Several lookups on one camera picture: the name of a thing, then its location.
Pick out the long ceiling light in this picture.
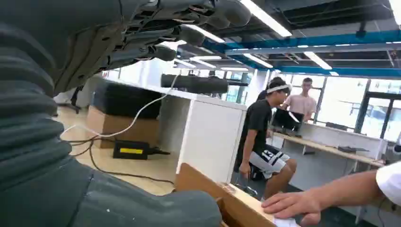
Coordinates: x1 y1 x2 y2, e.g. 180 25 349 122
303 51 333 70
242 52 274 69
239 0 293 38
388 0 401 26
184 24 226 44

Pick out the black charger with yellow label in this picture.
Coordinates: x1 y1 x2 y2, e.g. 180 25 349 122
112 140 171 161

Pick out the person's hand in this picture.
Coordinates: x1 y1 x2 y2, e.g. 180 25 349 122
261 190 323 227

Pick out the person in white sleeve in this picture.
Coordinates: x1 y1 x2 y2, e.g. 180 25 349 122
375 161 401 207

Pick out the cardboard box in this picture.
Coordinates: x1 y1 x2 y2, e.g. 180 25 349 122
86 105 160 150

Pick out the long wooden desk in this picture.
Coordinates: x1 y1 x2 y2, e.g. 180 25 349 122
271 131 385 168

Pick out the black cable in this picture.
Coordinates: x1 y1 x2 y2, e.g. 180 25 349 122
66 136 175 185

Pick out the black case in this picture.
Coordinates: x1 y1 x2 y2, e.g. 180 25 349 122
90 79 163 120

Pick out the white cable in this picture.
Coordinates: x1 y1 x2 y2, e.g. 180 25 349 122
60 73 182 139

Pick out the white card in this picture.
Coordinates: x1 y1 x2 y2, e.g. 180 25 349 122
273 217 301 227

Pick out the ribbed grey left arm sleeve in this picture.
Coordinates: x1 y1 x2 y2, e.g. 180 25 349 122
0 22 73 193

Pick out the black window frame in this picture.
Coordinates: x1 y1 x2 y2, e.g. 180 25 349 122
354 90 401 140

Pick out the white cabinet desk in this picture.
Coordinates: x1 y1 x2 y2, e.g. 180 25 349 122
157 87 248 184

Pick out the black chair leg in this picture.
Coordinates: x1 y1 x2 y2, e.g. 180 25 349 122
69 85 85 115

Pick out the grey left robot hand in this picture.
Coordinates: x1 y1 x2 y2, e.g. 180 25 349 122
0 0 252 227

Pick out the black cylinder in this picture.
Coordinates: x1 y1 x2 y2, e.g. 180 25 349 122
160 74 250 95

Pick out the white desk partition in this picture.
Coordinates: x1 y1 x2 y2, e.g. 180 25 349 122
296 121 390 159

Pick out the flat dark device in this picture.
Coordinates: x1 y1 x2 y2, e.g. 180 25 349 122
338 145 370 154

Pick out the standing person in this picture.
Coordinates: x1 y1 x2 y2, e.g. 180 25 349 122
280 77 318 123

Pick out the blue ceiling beam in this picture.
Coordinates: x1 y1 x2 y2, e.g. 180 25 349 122
275 65 401 78
203 29 401 54

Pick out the seated person with headband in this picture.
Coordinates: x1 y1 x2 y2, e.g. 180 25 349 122
233 78 298 201

